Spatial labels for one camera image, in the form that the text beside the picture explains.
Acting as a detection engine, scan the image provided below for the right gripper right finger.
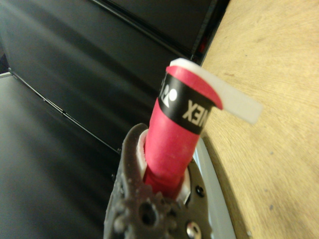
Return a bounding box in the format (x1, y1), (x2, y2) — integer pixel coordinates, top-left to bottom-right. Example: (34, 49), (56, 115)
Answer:
(174, 163), (213, 239)

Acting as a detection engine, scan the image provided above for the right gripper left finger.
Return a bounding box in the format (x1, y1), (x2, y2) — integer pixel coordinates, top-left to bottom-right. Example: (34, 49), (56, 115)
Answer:
(103, 122), (175, 239)

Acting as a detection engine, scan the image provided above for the white scoop with red handle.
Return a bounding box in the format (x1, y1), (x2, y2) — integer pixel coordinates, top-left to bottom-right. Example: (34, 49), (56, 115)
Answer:
(144, 58), (265, 201)

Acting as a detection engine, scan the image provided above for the blue litter tray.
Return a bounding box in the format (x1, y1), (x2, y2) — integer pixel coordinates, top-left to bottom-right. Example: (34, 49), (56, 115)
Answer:
(193, 141), (236, 239)

